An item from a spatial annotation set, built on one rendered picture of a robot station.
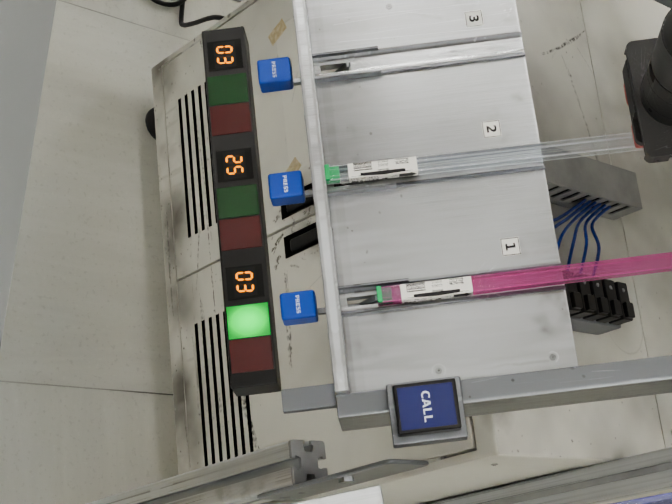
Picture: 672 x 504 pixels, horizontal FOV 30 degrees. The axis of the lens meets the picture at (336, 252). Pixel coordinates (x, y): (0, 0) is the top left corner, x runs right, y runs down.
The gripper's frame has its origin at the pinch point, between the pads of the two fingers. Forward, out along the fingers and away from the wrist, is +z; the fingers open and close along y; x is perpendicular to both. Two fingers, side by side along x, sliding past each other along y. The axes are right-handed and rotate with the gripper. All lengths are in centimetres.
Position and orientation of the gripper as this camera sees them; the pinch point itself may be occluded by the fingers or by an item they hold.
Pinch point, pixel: (658, 138)
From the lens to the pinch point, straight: 112.4
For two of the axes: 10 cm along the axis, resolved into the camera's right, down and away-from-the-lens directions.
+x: -9.9, 1.2, 0.5
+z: 0.8, 3.0, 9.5
